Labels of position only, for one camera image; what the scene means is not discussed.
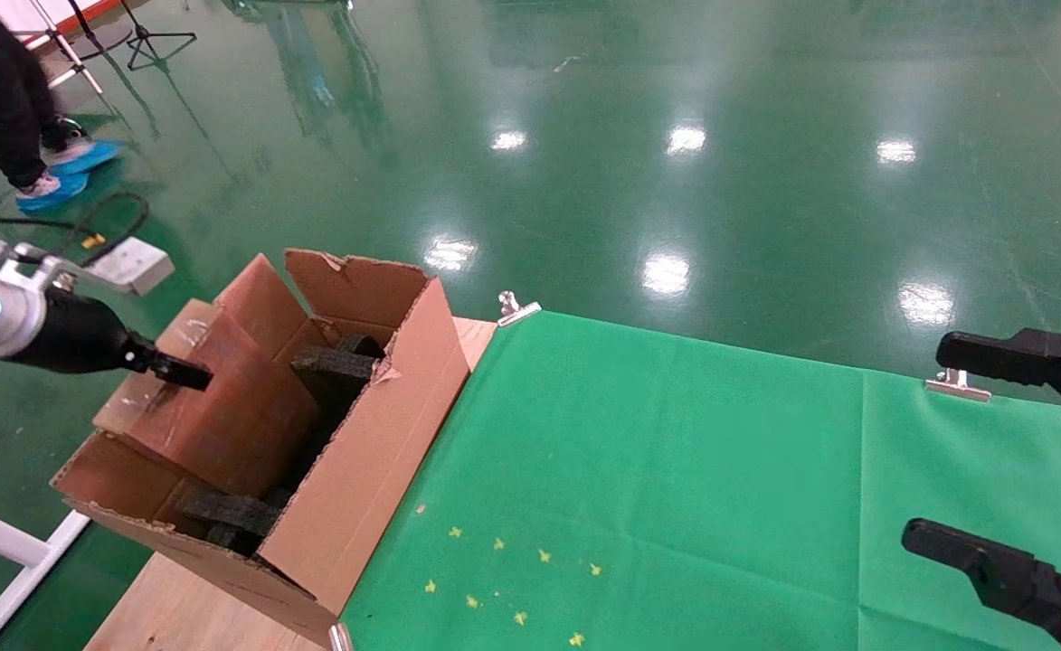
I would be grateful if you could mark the black round-base stand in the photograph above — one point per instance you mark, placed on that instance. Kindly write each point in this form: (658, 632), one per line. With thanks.
(100, 36)

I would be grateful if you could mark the black tripod stand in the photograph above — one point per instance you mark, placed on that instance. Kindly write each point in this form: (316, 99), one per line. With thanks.
(155, 36)

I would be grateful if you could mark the large open cardboard carton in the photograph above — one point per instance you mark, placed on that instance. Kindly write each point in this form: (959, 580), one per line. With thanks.
(358, 488)

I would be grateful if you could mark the small brown cardboard box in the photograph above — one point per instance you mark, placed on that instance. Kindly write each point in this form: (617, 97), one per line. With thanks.
(222, 407)

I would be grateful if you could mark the white table frame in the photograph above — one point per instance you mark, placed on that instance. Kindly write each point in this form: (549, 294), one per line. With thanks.
(5, 561)

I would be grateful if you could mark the blue shoe cover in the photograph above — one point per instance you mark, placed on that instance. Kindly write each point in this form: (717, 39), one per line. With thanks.
(51, 192)
(87, 158)

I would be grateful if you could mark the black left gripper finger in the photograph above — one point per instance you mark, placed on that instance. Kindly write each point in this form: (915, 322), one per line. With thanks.
(177, 371)

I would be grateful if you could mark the person in blue shoe covers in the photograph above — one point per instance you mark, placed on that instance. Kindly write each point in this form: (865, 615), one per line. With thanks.
(64, 45)

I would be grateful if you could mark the silver metal binder clip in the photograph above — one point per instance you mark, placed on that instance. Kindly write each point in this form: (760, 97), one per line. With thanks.
(340, 638)
(516, 310)
(957, 386)

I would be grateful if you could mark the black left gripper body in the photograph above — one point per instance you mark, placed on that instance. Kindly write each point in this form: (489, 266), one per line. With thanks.
(78, 334)

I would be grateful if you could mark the green table cloth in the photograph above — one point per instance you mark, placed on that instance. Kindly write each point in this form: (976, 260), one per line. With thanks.
(729, 506)

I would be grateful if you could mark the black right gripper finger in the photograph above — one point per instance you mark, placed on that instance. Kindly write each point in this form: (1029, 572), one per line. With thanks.
(1009, 579)
(1018, 357)

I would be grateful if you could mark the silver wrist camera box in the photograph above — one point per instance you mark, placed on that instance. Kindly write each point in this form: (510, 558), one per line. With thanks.
(132, 265)

